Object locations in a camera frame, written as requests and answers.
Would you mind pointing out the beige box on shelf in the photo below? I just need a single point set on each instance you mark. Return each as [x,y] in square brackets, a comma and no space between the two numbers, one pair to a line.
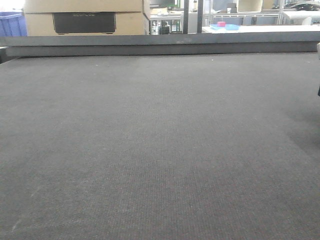
[249,6]

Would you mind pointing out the small red block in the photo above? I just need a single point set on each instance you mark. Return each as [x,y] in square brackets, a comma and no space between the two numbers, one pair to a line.
[221,24]

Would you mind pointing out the flat blue tray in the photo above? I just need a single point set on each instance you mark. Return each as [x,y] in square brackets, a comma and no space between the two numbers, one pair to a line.
[227,27]

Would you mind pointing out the white metal shelf rack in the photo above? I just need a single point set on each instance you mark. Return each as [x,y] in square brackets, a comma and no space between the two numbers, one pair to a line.
[226,11]

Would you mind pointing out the blue bin far left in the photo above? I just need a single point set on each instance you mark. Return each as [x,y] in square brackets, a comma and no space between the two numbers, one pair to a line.
[12,24]

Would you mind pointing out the grey conveyor side rail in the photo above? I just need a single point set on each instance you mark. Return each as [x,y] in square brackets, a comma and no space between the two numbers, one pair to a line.
[159,45]

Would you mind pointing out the dark grey conveyor belt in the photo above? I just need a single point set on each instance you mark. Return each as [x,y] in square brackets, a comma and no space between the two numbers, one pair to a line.
[193,147]

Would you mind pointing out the large cardboard box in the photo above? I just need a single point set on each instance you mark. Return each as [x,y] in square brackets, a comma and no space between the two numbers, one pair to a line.
[87,17]

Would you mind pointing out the black vertical post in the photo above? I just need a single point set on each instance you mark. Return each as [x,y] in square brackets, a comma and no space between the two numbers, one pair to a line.
[185,16]

